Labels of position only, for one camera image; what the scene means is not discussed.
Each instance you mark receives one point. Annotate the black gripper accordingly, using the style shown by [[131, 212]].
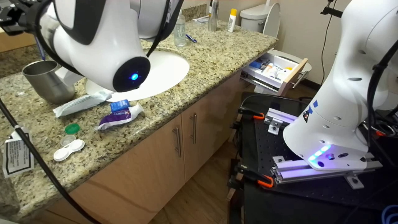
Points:
[[23, 14]]

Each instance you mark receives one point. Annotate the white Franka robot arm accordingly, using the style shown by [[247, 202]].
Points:
[[100, 63]]

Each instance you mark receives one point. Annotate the small jar green lid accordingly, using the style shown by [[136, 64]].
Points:
[[71, 131]]

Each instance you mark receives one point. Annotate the small blue packet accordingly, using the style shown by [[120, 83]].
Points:
[[120, 106]]

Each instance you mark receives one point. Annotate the purple white toothpaste tube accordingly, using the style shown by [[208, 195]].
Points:
[[119, 119]]

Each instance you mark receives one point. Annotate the white oval sink basin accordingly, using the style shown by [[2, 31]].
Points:
[[166, 75]]

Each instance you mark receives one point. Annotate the dark blue slim stick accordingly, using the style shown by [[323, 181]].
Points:
[[191, 38]]

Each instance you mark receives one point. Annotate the white flat packet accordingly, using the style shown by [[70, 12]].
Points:
[[201, 19]]

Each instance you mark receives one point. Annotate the wooden vanity cabinet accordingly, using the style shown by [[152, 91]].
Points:
[[137, 175]]

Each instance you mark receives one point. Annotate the white bottle yellow cap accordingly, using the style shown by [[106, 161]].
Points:
[[232, 22]]

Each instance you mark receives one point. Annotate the white toilet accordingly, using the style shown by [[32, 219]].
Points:
[[255, 17]]

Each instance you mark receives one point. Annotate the blue purple small box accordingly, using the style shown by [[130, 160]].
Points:
[[259, 64]]

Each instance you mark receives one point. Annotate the orange clamp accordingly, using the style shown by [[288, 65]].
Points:
[[265, 182], [259, 117]]

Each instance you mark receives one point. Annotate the open white vanity drawer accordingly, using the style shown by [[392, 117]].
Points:
[[296, 70]]

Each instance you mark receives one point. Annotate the black robot cart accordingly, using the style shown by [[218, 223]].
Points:
[[290, 207]]

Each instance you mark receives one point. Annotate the wood framed wall mirror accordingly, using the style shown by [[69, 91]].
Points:
[[17, 41]]

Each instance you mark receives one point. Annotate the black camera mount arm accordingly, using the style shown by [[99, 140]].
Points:
[[331, 10]]

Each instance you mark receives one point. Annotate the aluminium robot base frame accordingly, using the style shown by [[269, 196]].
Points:
[[306, 170]]

